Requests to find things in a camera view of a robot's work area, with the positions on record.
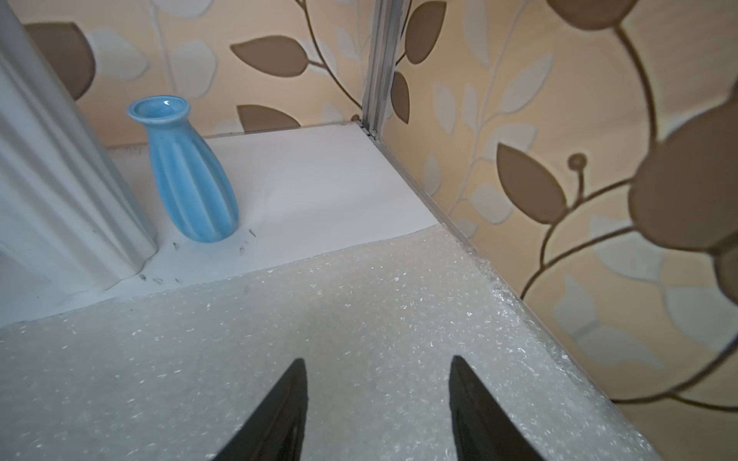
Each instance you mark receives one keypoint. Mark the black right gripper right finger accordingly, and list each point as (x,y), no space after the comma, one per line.
(482,430)

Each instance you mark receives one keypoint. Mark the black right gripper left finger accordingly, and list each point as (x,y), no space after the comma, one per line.
(276,428)

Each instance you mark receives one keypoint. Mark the light blue vase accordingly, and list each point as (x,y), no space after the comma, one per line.
(194,188)

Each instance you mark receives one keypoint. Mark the white ribbed vase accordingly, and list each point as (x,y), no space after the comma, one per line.
(67,214)

